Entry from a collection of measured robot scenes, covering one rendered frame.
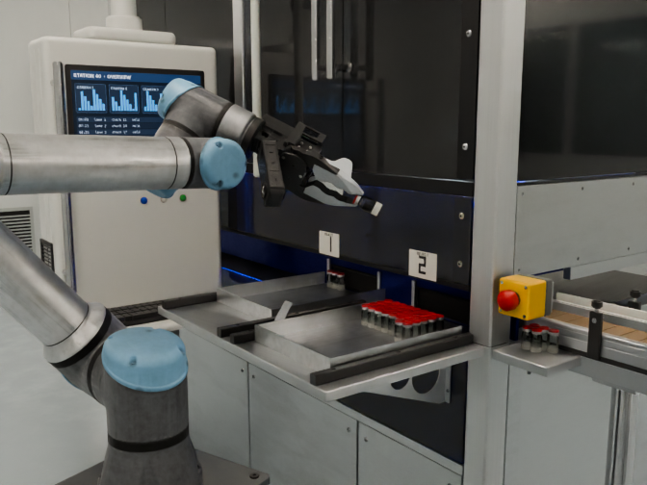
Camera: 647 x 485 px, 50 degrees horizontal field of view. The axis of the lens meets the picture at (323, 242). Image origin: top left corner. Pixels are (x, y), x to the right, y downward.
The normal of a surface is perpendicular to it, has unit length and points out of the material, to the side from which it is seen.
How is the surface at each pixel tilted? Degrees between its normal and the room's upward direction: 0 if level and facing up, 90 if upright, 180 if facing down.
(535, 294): 90
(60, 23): 90
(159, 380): 87
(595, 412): 90
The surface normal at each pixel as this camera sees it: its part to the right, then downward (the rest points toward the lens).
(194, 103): 0.08, -0.25
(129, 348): 0.09, -0.96
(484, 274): -0.80, 0.10
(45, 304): 0.59, 0.22
